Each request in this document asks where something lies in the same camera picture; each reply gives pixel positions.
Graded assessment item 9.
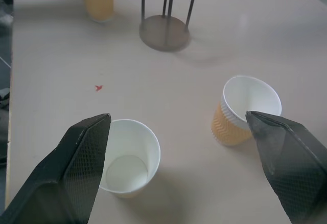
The metal cup holder stand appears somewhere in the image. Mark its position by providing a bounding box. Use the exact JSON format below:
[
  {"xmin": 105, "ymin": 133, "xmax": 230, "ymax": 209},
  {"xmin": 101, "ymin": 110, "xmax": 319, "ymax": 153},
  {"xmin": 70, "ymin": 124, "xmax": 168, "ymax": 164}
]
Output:
[{"xmin": 138, "ymin": 0, "xmax": 199, "ymax": 52}]

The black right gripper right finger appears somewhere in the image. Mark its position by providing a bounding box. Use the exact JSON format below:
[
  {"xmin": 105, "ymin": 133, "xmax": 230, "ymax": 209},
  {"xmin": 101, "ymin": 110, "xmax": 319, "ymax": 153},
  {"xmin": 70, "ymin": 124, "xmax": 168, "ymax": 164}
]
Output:
[{"xmin": 245, "ymin": 110, "xmax": 327, "ymax": 224}]

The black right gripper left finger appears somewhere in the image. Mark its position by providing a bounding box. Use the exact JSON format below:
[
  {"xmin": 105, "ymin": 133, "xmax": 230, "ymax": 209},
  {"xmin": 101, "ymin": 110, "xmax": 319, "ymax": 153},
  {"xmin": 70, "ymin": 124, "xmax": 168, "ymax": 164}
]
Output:
[{"xmin": 0, "ymin": 113, "xmax": 112, "ymax": 224}]

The white paper cup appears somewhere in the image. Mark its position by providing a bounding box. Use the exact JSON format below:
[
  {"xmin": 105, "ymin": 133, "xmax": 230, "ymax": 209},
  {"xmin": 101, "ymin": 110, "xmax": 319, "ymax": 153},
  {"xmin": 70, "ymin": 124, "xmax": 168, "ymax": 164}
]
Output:
[{"xmin": 98, "ymin": 119, "xmax": 161, "ymax": 199}]

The orange ribbed paper cup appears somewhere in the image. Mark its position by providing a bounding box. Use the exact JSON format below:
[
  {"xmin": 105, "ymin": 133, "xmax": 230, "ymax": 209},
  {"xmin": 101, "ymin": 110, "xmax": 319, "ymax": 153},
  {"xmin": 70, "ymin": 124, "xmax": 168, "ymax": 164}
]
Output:
[
  {"xmin": 75, "ymin": 0, "xmax": 114, "ymax": 23},
  {"xmin": 211, "ymin": 75, "xmax": 283, "ymax": 147}
]

